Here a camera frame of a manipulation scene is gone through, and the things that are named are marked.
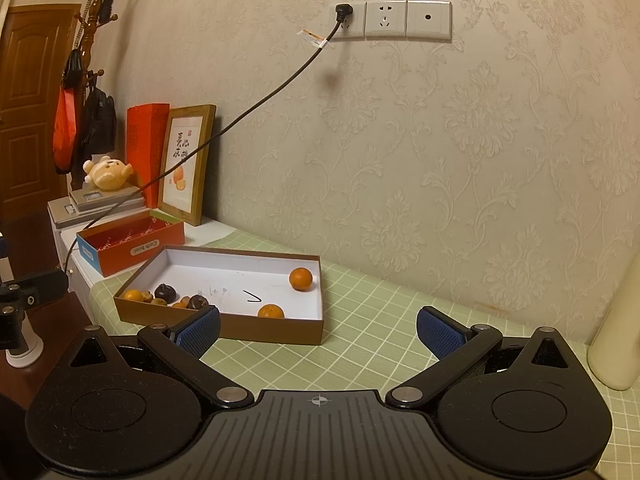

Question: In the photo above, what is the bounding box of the wooden picture frame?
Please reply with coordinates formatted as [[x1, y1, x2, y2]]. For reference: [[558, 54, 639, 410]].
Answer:
[[157, 104, 217, 227]]

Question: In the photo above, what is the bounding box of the wooden coat rack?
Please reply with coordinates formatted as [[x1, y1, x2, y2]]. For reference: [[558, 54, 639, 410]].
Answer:
[[70, 0, 131, 191]]

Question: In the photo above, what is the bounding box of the black hanging bag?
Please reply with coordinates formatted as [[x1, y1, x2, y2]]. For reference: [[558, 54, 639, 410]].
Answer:
[[80, 86, 117, 158]]

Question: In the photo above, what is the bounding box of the small black pouch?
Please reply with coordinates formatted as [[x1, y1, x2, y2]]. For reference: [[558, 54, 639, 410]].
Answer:
[[62, 49, 86, 88]]

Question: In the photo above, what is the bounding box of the red open box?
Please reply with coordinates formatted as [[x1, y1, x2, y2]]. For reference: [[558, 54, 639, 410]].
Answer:
[[76, 209, 186, 278]]

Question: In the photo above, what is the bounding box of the grey digital scale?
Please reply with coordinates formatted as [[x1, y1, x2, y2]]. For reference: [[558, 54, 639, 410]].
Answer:
[[69, 183, 143, 213]]

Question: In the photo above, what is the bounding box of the red paper bag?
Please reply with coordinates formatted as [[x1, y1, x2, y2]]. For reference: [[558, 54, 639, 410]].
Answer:
[[125, 102, 171, 208]]

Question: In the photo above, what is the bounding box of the green checked tablecloth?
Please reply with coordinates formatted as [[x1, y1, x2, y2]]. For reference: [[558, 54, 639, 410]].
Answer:
[[92, 227, 640, 480]]

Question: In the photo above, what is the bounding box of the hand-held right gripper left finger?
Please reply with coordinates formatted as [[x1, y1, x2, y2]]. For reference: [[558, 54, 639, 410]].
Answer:
[[52, 305, 256, 413]]

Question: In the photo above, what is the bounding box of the black power cable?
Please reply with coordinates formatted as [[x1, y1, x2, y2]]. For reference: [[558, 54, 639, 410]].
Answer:
[[62, 10, 351, 273]]

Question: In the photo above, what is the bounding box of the yellow plush toy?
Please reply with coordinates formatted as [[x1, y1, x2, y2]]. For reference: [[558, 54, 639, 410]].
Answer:
[[82, 156, 135, 192]]

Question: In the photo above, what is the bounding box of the cream thermos jug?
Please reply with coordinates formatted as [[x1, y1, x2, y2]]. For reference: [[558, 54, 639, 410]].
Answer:
[[587, 280, 640, 392]]

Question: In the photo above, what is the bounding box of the brown wooden door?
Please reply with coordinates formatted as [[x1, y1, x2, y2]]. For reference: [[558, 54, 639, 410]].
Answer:
[[0, 4, 83, 223]]

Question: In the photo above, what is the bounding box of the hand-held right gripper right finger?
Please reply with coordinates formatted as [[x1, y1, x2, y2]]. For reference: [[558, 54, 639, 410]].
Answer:
[[385, 305, 583, 411]]

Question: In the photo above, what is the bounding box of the red hanging bag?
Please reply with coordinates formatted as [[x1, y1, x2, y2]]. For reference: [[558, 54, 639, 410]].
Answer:
[[52, 82, 83, 175]]

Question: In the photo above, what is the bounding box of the white round stand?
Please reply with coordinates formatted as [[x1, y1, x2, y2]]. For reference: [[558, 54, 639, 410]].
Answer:
[[5, 317, 45, 369]]

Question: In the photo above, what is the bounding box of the grey flat box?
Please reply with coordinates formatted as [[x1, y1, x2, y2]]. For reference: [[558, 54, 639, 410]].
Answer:
[[47, 195, 147, 229]]

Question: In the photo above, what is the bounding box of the white wall socket panel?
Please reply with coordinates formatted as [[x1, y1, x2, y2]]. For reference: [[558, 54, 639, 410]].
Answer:
[[327, 0, 453, 43]]

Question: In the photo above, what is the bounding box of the brown cardboard box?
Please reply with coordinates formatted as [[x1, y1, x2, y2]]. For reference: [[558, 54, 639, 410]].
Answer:
[[113, 245, 326, 347]]

